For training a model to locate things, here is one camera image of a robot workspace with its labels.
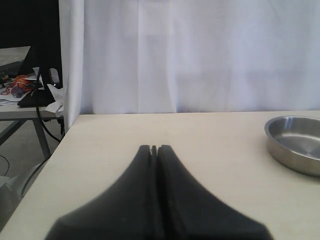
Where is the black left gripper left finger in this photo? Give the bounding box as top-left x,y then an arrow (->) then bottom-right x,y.
45,145 -> 155,240

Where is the white curtain backdrop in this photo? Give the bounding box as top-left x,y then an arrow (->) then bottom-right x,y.
59,0 -> 320,127

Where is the black hanging cable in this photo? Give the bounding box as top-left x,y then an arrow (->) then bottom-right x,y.
33,66 -> 63,141

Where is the crumpled white paper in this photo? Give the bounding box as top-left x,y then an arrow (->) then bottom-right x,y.
45,84 -> 65,117

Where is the black monitor stand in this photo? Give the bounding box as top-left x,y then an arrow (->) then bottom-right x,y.
23,0 -> 63,89

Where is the orange cable bundle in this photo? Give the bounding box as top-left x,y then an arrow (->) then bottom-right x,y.
1,74 -> 38,96

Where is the grey side table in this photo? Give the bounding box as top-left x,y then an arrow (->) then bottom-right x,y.
0,104 -> 51,159

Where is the black cloth on side table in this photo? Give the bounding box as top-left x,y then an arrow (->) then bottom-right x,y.
17,88 -> 54,108

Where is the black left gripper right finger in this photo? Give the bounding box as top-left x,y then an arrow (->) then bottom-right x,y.
156,145 -> 273,240

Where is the stainless steel round bowl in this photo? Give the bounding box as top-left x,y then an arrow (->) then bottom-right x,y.
264,115 -> 320,177

